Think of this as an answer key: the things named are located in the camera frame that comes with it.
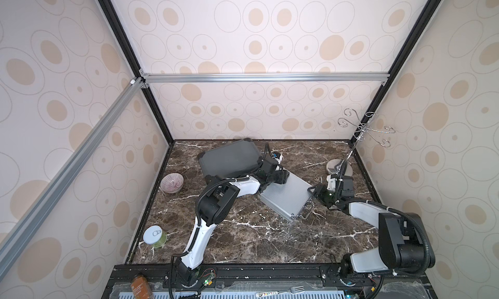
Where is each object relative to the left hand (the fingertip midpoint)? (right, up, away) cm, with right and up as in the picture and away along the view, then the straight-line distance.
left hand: (292, 172), depth 96 cm
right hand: (+12, -9, -4) cm, 16 cm away
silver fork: (-4, -41, -26) cm, 49 cm away
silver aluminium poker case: (-2, -12, -2) cm, 13 cm away
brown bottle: (-59, -39, -28) cm, 76 cm away
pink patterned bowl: (-61, -6, +2) cm, 61 cm away
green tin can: (-59, -25, -18) cm, 67 cm away
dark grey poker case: (-30, +7, +4) cm, 31 cm away
